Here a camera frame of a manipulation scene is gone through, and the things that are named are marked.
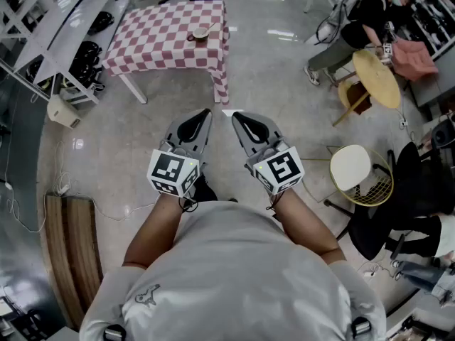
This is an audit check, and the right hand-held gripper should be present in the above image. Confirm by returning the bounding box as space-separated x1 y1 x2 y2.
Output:
231 111 306 195

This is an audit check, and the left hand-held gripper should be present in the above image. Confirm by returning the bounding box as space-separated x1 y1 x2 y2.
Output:
146 109 213 197

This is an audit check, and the dark red cup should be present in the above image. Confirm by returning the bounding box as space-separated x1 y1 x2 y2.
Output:
187 27 210 43

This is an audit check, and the person's right forearm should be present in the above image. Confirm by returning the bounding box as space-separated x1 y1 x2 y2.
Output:
272 188 344 266

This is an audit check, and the person's left forearm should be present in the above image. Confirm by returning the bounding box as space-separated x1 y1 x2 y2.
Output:
122 192 186 271

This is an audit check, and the person's left shoe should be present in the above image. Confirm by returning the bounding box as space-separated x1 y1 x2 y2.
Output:
193 174 218 202

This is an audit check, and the pink checkered tablecloth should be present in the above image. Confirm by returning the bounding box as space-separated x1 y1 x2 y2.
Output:
102 0 231 106

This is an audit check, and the black helmet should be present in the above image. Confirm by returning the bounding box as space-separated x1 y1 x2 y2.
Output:
73 40 103 65
67 62 105 89
87 11 115 37

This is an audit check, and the white box heater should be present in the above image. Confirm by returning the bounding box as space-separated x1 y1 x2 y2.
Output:
46 94 82 130

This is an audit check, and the round wooden table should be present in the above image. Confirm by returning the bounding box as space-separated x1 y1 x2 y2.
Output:
332 49 402 127

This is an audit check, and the person's grey shirt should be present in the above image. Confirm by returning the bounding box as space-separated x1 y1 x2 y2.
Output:
78 200 388 341

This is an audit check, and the wooden bench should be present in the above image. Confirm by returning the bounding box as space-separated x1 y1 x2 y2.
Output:
44 193 104 330

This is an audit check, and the white metal shelf rack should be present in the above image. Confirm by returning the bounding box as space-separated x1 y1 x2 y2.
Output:
0 0 129 106

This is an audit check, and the black swivel chair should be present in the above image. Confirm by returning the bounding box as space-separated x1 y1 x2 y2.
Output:
323 142 445 262

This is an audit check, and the pink cloth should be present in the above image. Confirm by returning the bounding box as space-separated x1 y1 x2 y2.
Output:
390 36 439 82

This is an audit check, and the grey cabinet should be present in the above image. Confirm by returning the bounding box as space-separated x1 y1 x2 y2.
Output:
408 48 455 109

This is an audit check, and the black round fan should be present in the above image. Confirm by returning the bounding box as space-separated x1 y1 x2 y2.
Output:
429 119 455 156

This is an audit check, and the white storage shelf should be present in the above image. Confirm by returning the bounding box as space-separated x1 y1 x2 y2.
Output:
401 0 455 60

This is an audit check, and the white table frame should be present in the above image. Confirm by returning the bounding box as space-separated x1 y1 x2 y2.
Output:
117 72 149 105

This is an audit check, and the gold wire chair white seat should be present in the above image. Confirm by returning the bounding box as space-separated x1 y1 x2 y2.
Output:
301 144 395 207

